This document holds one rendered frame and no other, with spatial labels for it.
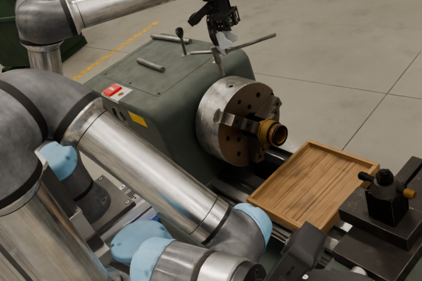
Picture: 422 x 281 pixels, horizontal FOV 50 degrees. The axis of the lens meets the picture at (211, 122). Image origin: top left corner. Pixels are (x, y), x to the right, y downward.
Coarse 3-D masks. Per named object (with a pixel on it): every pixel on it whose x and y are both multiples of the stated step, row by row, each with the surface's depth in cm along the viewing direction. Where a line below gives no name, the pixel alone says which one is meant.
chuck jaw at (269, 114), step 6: (270, 96) 164; (264, 102) 163; (270, 102) 162; (276, 102) 162; (264, 108) 161; (270, 108) 160; (276, 108) 163; (252, 114) 163; (258, 114) 161; (264, 114) 159; (270, 114) 158; (276, 114) 160; (258, 120) 163; (276, 120) 158
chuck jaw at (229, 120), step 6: (222, 114) 152; (228, 114) 152; (216, 120) 153; (222, 120) 152; (228, 120) 151; (234, 120) 150; (240, 120) 152; (246, 120) 151; (252, 120) 155; (234, 126) 151; (240, 126) 153; (246, 126) 152; (252, 126) 153; (258, 126) 153; (252, 132) 152
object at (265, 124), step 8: (264, 120) 153; (272, 120) 153; (264, 128) 152; (272, 128) 150; (280, 128) 150; (264, 136) 151; (272, 136) 149; (280, 136) 155; (272, 144) 152; (280, 144) 152
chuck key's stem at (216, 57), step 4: (212, 48) 150; (216, 48) 150; (212, 52) 151; (216, 52) 151; (216, 56) 151; (216, 60) 152; (220, 60) 153; (220, 64) 154; (220, 68) 154; (220, 72) 155; (224, 72) 156; (220, 76) 156
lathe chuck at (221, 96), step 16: (240, 80) 159; (224, 96) 154; (240, 96) 155; (256, 96) 160; (208, 112) 156; (240, 112) 157; (208, 128) 155; (224, 128) 154; (208, 144) 159; (224, 144) 156; (240, 144) 161; (224, 160) 160; (240, 160) 163
